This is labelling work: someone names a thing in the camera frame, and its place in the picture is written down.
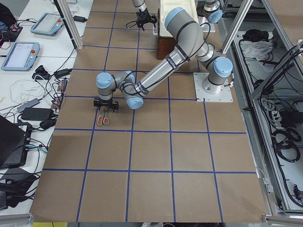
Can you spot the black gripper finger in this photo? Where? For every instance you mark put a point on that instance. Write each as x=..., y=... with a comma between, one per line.
x=96, y=103
x=152, y=19
x=115, y=106

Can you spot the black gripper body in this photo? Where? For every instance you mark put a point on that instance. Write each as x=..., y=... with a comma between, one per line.
x=106, y=102
x=142, y=16

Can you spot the orange grey scissors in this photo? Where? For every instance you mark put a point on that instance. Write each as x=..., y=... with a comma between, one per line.
x=103, y=118

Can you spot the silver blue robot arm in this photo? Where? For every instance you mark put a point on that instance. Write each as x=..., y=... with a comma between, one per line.
x=190, y=44
x=140, y=5

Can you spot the dark brown wooden cabinet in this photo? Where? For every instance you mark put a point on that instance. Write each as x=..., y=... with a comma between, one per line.
x=165, y=46

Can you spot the white plastic tray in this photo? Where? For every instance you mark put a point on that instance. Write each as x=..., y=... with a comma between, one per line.
x=169, y=8

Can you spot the black power adapter brick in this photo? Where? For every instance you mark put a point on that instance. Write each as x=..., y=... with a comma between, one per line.
x=37, y=114

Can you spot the brown paper table cover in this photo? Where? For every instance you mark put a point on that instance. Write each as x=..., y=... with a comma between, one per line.
x=173, y=160

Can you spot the near blue teach pendant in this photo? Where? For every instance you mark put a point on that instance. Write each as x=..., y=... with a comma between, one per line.
x=21, y=56

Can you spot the blue teach pendant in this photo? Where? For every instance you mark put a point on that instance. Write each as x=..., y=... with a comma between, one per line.
x=48, y=24
x=21, y=56

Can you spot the black laptop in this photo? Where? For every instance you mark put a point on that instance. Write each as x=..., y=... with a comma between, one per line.
x=14, y=138

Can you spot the far blue teach pendant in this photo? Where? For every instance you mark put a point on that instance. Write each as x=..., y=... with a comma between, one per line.
x=48, y=24

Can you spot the white crumpled cloth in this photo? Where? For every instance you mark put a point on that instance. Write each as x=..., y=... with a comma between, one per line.
x=259, y=50

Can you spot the aluminium frame post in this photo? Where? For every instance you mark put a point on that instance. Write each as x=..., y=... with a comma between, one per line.
x=70, y=25

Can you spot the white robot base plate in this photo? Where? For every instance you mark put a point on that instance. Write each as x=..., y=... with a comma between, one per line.
x=207, y=92

